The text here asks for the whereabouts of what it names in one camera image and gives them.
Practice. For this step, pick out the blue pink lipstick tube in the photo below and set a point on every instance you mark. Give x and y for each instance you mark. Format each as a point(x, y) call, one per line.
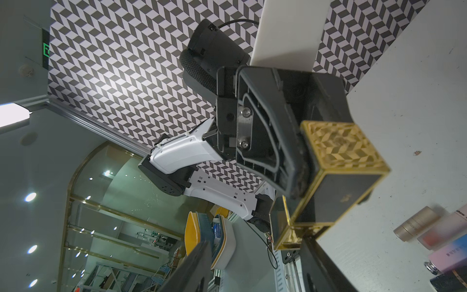
point(451, 256)

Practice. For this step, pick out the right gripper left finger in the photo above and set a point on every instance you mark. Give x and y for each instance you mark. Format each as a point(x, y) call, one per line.
point(194, 273)

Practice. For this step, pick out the beige small lipstick tube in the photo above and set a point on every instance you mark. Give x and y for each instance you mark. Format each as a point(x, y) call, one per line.
point(416, 224)

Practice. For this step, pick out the black lipstick long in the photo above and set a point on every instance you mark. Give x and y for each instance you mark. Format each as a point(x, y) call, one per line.
point(452, 281)

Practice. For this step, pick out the gold black lipstick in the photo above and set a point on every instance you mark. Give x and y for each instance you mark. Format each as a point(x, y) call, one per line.
point(345, 167)

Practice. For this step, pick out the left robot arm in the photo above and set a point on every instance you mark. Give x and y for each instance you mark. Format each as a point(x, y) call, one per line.
point(172, 165)

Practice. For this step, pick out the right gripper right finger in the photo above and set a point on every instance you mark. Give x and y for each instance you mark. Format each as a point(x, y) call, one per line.
point(319, 272)

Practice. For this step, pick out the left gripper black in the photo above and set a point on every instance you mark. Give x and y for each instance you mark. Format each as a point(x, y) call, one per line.
point(258, 116)

